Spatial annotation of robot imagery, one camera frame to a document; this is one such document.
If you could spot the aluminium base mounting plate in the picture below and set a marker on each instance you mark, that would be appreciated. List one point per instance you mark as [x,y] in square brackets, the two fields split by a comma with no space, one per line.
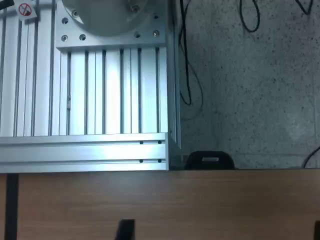
[72,41]

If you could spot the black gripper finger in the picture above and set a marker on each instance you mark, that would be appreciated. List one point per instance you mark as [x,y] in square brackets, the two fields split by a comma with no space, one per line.
[317,232]
[126,231]

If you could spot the aluminium extrusion robot stand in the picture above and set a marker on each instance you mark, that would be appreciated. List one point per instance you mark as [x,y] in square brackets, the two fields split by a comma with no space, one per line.
[112,100]

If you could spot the black device with silver label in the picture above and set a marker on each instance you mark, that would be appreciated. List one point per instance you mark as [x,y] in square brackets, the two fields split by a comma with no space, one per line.
[210,165]

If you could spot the white prohibition sign sticker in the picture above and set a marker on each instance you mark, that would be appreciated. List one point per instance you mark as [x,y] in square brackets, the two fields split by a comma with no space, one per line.
[25,10]

